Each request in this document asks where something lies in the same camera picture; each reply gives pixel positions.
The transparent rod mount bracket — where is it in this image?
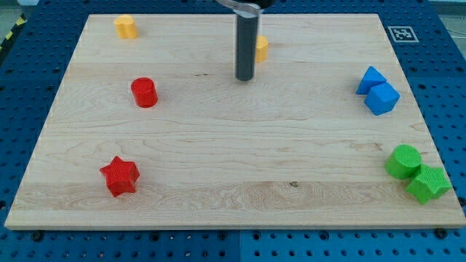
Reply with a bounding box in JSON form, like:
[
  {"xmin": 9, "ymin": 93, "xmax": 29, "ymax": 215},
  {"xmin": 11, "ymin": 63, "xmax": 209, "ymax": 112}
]
[{"xmin": 216, "ymin": 0, "xmax": 277, "ymax": 17}]

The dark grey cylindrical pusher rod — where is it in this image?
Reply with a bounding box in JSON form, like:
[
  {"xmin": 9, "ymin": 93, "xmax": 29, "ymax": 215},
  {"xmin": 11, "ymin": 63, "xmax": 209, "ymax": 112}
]
[{"xmin": 235, "ymin": 15, "xmax": 258, "ymax": 82}]

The yellow heart block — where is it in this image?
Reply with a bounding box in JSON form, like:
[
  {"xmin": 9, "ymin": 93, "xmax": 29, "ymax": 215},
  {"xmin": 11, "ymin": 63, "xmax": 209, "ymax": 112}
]
[{"xmin": 113, "ymin": 14, "xmax": 138, "ymax": 39}]

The yellow hexagon block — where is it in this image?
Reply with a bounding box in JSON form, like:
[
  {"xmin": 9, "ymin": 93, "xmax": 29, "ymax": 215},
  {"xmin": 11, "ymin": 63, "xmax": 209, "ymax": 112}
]
[{"xmin": 255, "ymin": 35, "xmax": 269, "ymax": 63}]

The red cylinder block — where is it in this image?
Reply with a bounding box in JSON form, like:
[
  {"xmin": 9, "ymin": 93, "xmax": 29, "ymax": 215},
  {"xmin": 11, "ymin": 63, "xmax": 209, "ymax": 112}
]
[{"xmin": 130, "ymin": 77, "xmax": 158, "ymax": 108}]

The blue triangle block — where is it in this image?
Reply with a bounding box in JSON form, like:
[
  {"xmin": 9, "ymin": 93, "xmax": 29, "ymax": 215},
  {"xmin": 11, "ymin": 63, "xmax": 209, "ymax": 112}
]
[{"xmin": 356, "ymin": 65, "xmax": 387, "ymax": 95}]

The light wooden board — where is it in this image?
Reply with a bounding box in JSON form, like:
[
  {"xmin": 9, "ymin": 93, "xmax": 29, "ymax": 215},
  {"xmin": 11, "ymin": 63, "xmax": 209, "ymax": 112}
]
[{"xmin": 5, "ymin": 14, "xmax": 465, "ymax": 230}]

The blue cube block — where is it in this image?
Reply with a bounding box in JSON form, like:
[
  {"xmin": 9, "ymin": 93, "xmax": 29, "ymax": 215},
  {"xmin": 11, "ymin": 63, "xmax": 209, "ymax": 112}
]
[{"xmin": 364, "ymin": 82, "xmax": 400, "ymax": 116}]

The white fiducial marker tag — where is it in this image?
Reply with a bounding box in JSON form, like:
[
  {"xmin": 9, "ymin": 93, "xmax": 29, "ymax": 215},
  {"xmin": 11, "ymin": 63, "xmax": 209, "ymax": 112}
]
[{"xmin": 387, "ymin": 25, "xmax": 419, "ymax": 43}]

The red star block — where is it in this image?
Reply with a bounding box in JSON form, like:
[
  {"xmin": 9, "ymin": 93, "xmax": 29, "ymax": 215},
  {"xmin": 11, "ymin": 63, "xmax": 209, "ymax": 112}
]
[{"xmin": 100, "ymin": 156, "xmax": 140, "ymax": 197}]

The green cylinder block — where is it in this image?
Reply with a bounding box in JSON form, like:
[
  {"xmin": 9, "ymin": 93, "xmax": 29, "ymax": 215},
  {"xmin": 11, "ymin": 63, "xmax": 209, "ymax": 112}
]
[{"xmin": 384, "ymin": 144, "xmax": 422, "ymax": 179}]

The green star block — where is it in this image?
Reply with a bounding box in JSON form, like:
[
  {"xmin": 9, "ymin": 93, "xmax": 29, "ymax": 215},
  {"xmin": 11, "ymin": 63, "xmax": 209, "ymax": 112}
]
[{"xmin": 405, "ymin": 164, "xmax": 452, "ymax": 205}]

